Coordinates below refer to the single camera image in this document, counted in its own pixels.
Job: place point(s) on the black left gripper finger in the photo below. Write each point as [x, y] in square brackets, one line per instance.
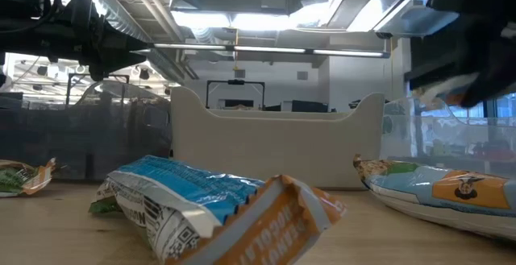
[121, 60]
[119, 43]

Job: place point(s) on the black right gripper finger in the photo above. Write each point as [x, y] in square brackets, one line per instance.
[492, 75]

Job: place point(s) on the tan and green granola bar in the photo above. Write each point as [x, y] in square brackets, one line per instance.
[24, 178]

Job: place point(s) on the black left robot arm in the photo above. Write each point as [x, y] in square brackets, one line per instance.
[28, 35]

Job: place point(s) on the tan and blue granola bar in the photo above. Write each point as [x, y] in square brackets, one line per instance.
[435, 192]

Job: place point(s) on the clear plastic bin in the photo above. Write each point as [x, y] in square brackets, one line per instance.
[443, 136]

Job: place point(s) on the dark translucent plastic bin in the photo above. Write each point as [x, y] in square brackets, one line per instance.
[88, 136]

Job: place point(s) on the long ceiling light bar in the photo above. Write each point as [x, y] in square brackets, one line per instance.
[270, 49]

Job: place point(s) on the light opaque plastic bin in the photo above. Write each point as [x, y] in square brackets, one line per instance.
[278, 144]

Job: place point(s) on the black monitor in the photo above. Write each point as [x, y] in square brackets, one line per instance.
[308, 106]

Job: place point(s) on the black gantry frame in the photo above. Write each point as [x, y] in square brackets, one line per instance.
[235, 83]
[117, 76]

